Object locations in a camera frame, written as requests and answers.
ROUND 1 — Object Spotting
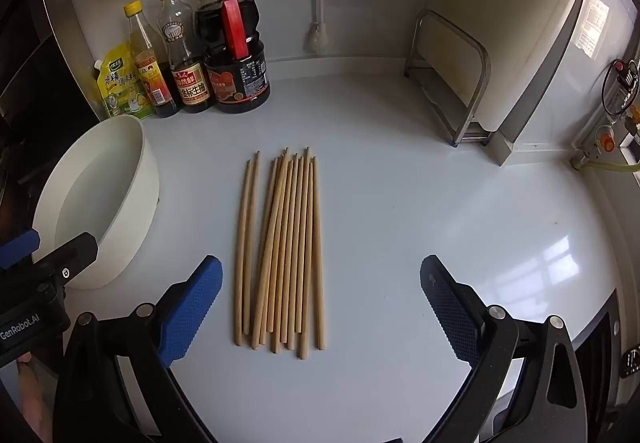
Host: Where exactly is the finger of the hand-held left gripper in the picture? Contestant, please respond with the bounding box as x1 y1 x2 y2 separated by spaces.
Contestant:
0 229 41 270
32 232 99 286

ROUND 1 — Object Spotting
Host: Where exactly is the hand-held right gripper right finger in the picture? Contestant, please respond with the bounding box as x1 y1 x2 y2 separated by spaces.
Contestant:
419 254 588 443

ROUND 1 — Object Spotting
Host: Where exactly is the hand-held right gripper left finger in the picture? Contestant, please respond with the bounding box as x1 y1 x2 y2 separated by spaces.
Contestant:
52 254 223 443

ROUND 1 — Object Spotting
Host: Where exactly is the white bowl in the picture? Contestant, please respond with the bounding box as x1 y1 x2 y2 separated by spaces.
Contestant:
31 114 161 290

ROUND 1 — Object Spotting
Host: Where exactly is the pile of wooden chopsticks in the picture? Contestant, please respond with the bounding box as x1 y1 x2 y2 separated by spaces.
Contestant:
233 146 327 360

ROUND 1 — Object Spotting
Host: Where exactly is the person's left hand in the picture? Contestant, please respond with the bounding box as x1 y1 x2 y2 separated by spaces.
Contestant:
17 354 53 443

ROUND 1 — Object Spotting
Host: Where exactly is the yellow seasoning pouch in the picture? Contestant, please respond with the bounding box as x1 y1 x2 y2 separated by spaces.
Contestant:
93 43 156 121

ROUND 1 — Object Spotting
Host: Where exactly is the slim yellow-cap oil bottle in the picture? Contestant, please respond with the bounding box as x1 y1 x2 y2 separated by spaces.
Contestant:
123 0 180 119

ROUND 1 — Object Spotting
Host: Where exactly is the yellow-cap soy sauce bottle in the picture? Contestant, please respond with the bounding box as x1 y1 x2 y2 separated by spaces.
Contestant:
156 0 215 114

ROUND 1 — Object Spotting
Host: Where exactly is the metal cutting board rack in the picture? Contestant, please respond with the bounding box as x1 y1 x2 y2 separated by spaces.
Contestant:
404 9 491 147

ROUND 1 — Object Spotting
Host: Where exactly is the metal gas valve assembly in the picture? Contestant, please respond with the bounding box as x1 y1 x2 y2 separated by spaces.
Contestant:
570 58 640 169

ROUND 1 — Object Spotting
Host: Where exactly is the cream cutting board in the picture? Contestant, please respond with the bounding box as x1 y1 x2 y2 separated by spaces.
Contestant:
425 0 593 134

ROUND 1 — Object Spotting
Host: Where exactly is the yellow gas hose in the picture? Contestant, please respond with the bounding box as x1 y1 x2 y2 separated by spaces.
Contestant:
575 157 640 173

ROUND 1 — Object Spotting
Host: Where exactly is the large red-handle sauce jug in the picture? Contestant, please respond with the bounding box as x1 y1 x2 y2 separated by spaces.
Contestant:
195 0 271 113

